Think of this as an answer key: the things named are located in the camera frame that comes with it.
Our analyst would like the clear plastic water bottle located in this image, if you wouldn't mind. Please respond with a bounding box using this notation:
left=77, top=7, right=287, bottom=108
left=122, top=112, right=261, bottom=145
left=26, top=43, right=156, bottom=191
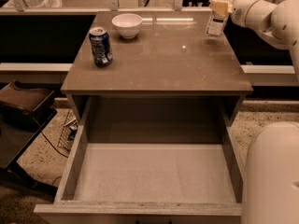
left=206, top=0, right=234, bottom=38

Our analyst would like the blue soda can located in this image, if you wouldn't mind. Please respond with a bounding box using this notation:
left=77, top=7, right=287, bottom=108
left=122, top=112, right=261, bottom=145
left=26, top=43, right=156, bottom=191
left=89, top=27, right=113, bottom=67

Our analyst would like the dark office chair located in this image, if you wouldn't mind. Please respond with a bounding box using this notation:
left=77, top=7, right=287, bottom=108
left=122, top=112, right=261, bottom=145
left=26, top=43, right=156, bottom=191
left=0, top=81, right=57, bottom=198

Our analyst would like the black floor cable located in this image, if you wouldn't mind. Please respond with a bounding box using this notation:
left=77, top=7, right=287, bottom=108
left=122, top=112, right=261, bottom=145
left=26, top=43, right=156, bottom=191
left=33, top=119, right=69, bottom=187

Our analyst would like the brown counter cabinet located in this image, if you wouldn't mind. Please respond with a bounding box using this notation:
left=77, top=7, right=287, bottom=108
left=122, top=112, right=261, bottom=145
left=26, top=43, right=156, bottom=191
left=60, top=10, right=254, bottom=126

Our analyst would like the white ceramic bowl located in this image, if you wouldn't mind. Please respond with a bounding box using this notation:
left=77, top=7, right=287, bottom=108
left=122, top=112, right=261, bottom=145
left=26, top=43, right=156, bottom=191
left=112, top=13, right=142, bottom=39

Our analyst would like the open grey top drawer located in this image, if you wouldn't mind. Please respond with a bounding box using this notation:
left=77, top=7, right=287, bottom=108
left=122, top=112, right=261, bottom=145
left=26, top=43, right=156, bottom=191
left=35, top=96, right=243, bottom=224

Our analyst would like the wire mesh basket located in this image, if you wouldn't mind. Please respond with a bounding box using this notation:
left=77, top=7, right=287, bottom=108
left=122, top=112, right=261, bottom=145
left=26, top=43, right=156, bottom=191
left=58, top=109, right=78, bottom=153

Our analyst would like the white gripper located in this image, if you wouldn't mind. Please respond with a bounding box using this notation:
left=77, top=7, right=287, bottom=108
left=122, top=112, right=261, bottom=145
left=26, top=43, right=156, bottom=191
left=209, top=0, right=264, bottom=27

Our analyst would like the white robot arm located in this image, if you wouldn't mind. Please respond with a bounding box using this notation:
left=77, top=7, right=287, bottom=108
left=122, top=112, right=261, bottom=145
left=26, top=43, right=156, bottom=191
left=210, top=0, right=299, bottom=224

